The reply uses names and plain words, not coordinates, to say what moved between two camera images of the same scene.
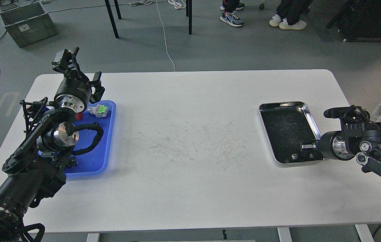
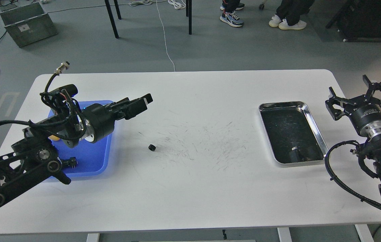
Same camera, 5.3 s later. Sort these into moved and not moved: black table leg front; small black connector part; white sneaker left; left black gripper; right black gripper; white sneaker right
Moved: left black gripper; right black gripper
Not moved: small black connector part; white sneaker left; black table leg front; white sneaker right
